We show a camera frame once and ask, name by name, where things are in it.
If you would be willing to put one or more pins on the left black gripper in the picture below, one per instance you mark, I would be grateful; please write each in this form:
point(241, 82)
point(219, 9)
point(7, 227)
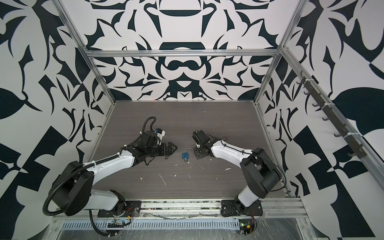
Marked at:
point(170, 152)

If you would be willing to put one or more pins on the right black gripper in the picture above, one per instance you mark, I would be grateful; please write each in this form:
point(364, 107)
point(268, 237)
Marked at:
point(197, 155)

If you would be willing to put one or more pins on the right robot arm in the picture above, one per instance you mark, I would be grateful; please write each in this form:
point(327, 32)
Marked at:
point(260, 172)

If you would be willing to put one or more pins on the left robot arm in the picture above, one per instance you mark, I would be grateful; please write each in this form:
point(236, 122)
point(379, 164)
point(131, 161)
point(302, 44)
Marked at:
point(73, 191)

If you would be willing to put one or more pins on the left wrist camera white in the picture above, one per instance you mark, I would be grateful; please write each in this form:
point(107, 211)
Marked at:
point(160, 134)

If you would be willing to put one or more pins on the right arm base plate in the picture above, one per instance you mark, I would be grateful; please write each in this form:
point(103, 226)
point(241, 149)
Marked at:
point(230, 208)

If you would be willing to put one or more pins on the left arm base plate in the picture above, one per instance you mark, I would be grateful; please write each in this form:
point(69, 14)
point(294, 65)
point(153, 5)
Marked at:
point(126, 209)

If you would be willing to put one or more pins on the white slotted cable duct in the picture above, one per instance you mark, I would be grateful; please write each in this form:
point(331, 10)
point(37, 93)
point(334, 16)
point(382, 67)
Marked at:
point(160, 224)

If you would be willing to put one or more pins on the grey wall hook rail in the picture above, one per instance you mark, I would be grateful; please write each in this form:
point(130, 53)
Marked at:
point(334, 115)

